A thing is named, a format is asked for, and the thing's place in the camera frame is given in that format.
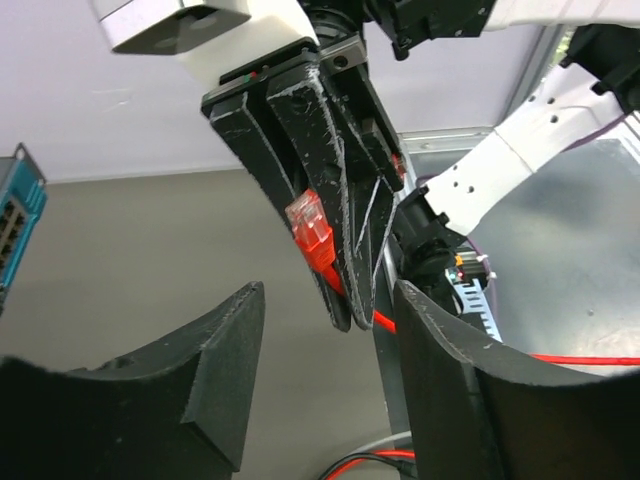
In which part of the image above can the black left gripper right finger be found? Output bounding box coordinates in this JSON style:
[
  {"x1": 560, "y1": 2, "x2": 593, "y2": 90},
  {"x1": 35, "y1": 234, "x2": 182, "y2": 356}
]
[{"x1": 394, "y1": 281, "x2": 639, "y2": 479}]

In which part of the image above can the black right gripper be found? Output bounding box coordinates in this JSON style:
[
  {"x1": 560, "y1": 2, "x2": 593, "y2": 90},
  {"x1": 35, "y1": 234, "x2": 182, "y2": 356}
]
[{"x1": 200, "y1": 32, "x2": 403, "y2": 330}]

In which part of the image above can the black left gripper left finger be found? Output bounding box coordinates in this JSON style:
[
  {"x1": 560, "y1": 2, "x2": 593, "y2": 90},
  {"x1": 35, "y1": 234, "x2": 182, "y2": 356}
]
[{"x1": 1, "y1": 282, "x2": 264, "y2": 479}]

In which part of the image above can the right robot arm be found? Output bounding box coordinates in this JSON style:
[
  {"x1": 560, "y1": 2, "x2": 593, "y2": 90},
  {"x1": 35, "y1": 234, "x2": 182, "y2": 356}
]
[{"x1": 201, "y1": 1, "x2": 639, "y2": 332}]

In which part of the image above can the slotted cable duct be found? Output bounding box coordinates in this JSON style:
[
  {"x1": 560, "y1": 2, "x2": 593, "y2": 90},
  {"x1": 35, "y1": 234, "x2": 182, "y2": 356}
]
[{"x1": 452, "y1": 279, "x2": 502, "y2": 342}]

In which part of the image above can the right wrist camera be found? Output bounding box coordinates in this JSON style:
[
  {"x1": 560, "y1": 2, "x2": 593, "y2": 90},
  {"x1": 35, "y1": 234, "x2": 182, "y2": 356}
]
[{"x1": 90, "y1": 0, "x2": 320, "y2": 91}]

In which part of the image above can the teal network switch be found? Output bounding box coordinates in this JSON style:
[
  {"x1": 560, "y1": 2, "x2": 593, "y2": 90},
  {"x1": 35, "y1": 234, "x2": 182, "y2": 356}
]
[{"x1": 1, "y1": 143, "x2": 48, "y2": 312}]

